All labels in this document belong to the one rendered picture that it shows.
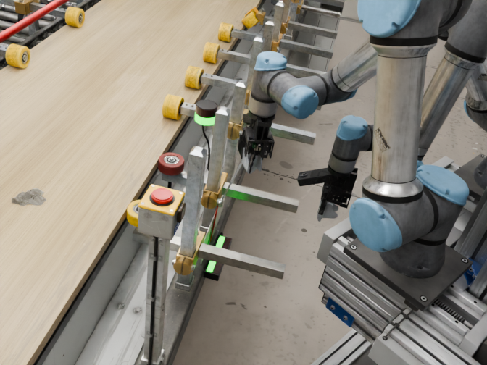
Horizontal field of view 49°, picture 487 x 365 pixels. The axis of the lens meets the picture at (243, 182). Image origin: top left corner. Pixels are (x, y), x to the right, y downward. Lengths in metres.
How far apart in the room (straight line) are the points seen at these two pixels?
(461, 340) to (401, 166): 0.44
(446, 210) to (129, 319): 0.90
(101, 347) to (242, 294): 1.09
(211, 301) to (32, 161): 1.12
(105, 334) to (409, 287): 0.81
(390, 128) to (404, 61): 0.12
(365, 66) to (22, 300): 0.91
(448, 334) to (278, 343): 1.18
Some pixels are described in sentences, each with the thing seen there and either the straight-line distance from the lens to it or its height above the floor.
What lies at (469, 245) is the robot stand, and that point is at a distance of 1.45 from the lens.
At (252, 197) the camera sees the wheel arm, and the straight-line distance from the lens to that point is 1.64.
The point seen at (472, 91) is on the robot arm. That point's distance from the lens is 1.61.
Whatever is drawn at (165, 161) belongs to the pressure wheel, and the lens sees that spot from 1.65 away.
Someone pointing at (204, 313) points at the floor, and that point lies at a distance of 2.40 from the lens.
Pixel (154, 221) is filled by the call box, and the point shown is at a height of 1.19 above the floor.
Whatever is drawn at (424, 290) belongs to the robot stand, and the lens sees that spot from 1.25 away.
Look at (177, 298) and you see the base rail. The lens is 1.52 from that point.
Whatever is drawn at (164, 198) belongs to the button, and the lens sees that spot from 1.00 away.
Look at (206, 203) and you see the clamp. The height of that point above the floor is 0.84.
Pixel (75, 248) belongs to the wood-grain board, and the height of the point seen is 0.90.
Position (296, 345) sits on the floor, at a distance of 2.37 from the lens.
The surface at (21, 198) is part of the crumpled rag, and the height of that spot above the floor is 0.91.
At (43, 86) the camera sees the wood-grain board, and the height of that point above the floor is 0.90.
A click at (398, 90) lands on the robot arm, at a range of 0.99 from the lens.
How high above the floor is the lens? 1.87
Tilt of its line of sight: 37 degrees down
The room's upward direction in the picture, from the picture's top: 10 degrees clockwise
